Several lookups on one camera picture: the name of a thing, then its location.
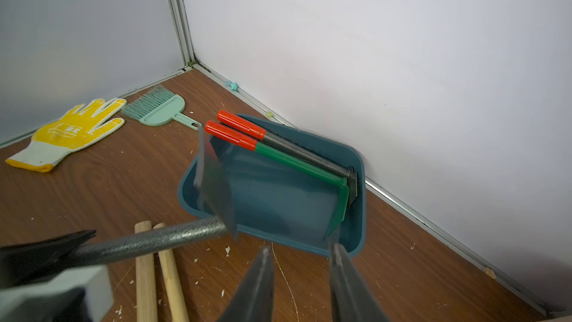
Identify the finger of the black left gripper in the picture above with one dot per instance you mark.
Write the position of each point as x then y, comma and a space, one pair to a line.
23, 263

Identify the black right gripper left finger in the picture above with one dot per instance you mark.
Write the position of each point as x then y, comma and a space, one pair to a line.
253, 300

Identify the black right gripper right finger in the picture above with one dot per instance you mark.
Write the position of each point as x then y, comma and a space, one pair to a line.
351, 298

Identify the green metal hoe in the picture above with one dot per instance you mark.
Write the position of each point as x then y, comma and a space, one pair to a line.
242, 140

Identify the speckled black metal hoe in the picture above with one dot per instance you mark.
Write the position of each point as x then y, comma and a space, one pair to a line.
268, 137

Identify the teal plastic storage box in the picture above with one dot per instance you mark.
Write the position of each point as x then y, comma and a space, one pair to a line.
284, 205

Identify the yellow white work glove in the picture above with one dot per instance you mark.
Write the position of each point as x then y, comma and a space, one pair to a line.
79, 128

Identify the mint green hand brush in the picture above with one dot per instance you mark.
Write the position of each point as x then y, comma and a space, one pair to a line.
158, 107

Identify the wooden handled hoe lower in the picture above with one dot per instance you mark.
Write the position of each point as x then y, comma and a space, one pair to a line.
171, 277

